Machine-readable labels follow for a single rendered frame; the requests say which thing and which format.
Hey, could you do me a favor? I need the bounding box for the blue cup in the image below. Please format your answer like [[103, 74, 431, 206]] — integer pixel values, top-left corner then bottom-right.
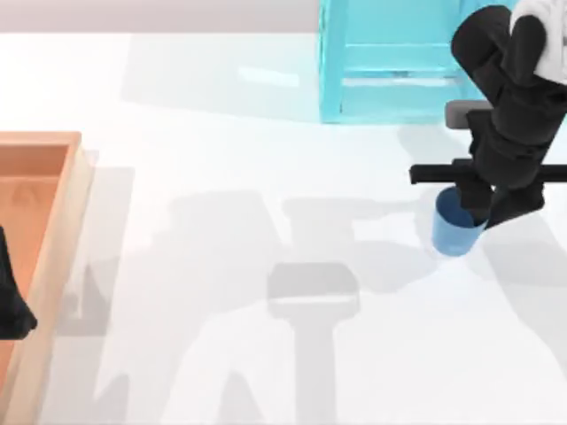
[[431, 185, 489, 259]]

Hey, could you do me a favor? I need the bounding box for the grey rounded box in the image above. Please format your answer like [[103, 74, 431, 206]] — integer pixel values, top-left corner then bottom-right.
[[445, 100, 493, 131]]

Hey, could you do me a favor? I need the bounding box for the light blue rack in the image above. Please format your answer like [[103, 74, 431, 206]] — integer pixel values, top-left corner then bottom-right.
[[317, 0, 478, 126]]

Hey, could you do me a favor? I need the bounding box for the shallow salmon-coloured box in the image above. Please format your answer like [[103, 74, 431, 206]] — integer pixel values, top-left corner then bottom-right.
[[0, 131, 96, 425]]

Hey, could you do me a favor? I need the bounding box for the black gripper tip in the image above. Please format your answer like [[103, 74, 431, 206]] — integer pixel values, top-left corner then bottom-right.
[[0, 225, 38, 343]]

